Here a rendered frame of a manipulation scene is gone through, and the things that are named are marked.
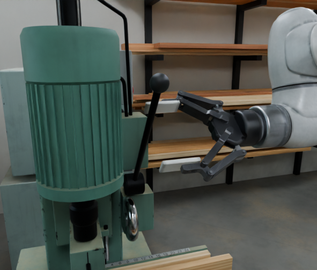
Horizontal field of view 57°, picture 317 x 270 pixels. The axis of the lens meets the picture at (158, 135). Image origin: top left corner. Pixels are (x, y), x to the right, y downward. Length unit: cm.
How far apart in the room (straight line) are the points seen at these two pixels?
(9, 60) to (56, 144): 242
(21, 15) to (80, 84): 244
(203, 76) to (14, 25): 185
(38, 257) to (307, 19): 104
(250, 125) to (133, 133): 35
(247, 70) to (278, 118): 288
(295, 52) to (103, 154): 42
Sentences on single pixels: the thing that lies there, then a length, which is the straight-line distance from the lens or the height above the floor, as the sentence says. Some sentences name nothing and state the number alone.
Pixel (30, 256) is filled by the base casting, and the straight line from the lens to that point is 116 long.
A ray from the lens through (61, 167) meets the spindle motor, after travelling 55.
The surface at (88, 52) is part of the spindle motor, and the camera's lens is 51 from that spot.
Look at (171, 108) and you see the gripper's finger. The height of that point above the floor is 136.
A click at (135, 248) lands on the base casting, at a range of 111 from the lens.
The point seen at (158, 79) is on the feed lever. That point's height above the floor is 142.
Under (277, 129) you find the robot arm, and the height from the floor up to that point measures 132.
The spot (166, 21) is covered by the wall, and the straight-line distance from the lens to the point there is 307.
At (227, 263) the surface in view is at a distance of 86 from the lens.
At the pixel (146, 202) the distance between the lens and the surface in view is 86.
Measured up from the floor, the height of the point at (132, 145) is 122.
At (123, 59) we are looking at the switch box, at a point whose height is 145.
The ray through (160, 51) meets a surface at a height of 153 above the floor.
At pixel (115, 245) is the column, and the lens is 95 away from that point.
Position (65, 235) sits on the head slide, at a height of 103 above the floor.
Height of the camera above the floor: 145
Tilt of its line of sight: 14 degrees down
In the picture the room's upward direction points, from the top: straight up
